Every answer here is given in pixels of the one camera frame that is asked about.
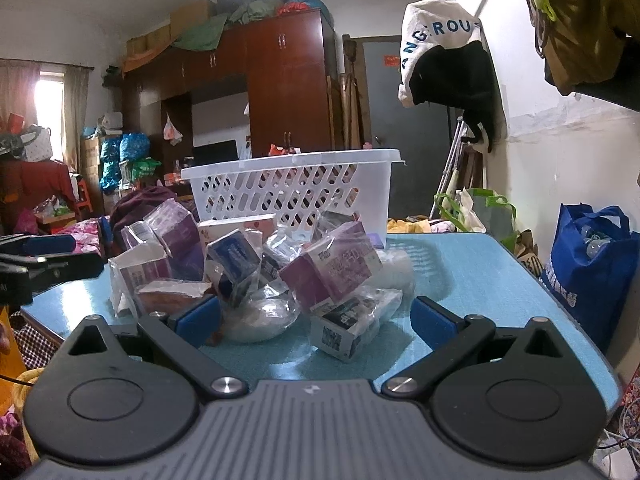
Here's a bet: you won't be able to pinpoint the purple box at left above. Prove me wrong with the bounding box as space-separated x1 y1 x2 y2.
144 198 204 281

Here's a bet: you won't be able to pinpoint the black white QR box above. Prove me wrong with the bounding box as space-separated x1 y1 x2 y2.
310 296 381 363

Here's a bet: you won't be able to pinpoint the dark red wooden wardrobe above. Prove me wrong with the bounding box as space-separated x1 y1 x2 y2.
122 9 340 169

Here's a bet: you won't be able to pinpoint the maroon clothing pile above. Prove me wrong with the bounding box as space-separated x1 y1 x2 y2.
110 186 177 250

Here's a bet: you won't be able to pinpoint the pink white flat box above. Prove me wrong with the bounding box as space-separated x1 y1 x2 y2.
198 214 277 244

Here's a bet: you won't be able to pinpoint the large purple carton box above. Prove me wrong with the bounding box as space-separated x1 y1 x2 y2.
279 221 382 315

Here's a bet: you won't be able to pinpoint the blue white small box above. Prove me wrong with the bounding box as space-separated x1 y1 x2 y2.
204 230 260 308

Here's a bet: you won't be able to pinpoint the blue plastic bags stack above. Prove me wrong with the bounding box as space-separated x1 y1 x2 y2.
100 132 151 194

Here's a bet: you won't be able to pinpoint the red white packet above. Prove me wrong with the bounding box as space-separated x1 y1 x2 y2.
134 280 212 314

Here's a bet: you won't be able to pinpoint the brown hanging bag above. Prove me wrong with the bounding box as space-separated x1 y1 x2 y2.
526 0 639 110

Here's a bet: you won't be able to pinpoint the blue shopping bag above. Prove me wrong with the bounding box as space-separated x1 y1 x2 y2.
540 204 639 351

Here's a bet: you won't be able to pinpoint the grey door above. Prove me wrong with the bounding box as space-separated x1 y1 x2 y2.
362 37 456 219

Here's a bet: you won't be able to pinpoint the white plastic laundry basket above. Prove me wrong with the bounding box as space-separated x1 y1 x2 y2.
181 148 402 242

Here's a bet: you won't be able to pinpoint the white torn box left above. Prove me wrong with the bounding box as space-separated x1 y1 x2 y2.
107 242 171 318

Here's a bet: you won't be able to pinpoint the green white tote bag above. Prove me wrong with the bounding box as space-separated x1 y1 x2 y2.
434 188 518 252

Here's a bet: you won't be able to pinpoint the metal crutches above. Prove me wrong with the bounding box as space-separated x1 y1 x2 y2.
430 116 471 220

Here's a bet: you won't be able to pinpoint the black television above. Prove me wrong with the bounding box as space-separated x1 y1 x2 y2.
193 140 239 166

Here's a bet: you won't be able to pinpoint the clear bagged white roll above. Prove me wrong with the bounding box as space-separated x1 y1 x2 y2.
221 281 299 344

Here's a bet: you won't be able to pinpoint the white hooded jacket hanging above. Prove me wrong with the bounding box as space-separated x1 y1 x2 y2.
398 0 499 152

